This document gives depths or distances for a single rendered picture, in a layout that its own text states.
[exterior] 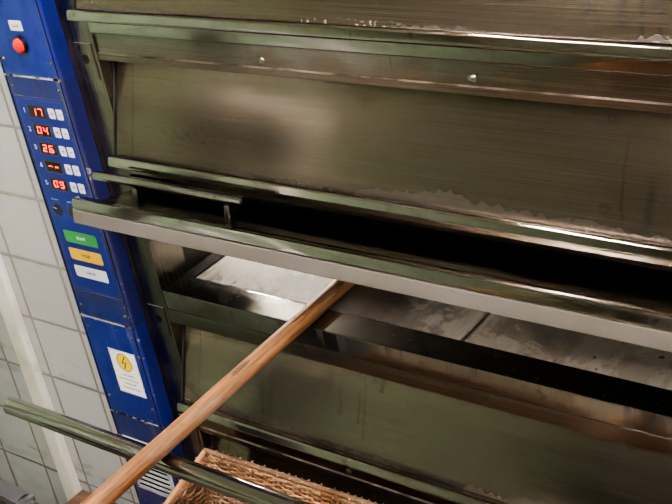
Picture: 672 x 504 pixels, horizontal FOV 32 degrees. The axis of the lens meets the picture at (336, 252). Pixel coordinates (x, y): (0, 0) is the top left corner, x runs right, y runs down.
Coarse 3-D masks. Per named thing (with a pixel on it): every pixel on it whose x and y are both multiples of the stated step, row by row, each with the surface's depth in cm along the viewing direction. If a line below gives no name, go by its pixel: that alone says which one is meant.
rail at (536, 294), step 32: (160, 224) 182; (192, 224) 178; (224, 224) 176; (320, 256) 164; (352, 256) 161; (384, 256) 159; (480, 288) 149; (512, 288) 146; (544, 288) 145; (640, 320) 137
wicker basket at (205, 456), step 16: (208, 448) 226; (208, 464) 227; (224, 464) 224; (240, 464) 221; (256, 464) 219; (272, 480) 217; (288, 480) 214; (304, 480) 212; (176, 496) 220; (192, 496) 224; (208, 496) 228; (224, 496) 226; (304, 496) 213; (320, 496) 211; (336, 496) 208; (352, 496) 206
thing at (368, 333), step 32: (192, 288) 214; (224, 288) 212; (224, 320) 209; (256, 320) 203; (320, 320) 197; (352, 320) 195; (352, 352) 192; (384, 352) 188; (416, 352) 184; (448, 352) 182; (480, 352) 181; (480, 384) 178; (512, 384) 174; (544, 384) 171; (576, 384) 170; (608, 384) 168; (640, 384) 167; (608, 416) 166; (640, 416) 163
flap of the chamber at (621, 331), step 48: (144, 192) 202; (192, 240) 179; (336, 240) 173; (384, 240) 172; (432, 240) 171; (480, 240) 170; (384, 288) 159; (432, 288) 154; (576, 288) 150; (624, 288) 149; (624, 336) 139
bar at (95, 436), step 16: (16, 400) 192; (16, 416) 191; (32, 416) 188; (48, 416) 186; (64, 416) 186; (64, 432) 184; (80, 432) 182; (96, 432) 180; (112, 432) 180; (112, 448) 177; (128, 448) 176; (160, 464) 172; (176, 464) 170; (192, 464) 169; (192, 480) 168; (208, 480) 166; (224, 480) 165; (240, 480) 164; (240, 496) 163; (256, 496) 161; (272, 496) 160; (288, 496) 159
